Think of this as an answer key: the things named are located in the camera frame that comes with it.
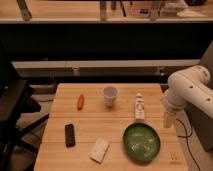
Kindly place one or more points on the translucent plastic cup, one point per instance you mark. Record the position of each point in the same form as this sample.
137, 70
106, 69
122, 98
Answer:
110, 95

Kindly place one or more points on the white sponge block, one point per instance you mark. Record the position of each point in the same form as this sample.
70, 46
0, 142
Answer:
99, 150

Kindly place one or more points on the green bowl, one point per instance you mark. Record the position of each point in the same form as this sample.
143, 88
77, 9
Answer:
141, 142

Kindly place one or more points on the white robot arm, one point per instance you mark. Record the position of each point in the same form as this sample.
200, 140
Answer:
187, 86

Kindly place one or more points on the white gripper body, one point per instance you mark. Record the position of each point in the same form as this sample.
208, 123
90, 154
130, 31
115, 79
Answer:
172, 102

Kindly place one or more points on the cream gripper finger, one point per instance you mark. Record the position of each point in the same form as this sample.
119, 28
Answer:
168, 119

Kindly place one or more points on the white squeeze tube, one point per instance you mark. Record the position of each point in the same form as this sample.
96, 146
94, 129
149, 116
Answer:
139, 107

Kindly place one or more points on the black office chair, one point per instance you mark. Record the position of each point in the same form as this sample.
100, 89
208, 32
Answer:
15, 99

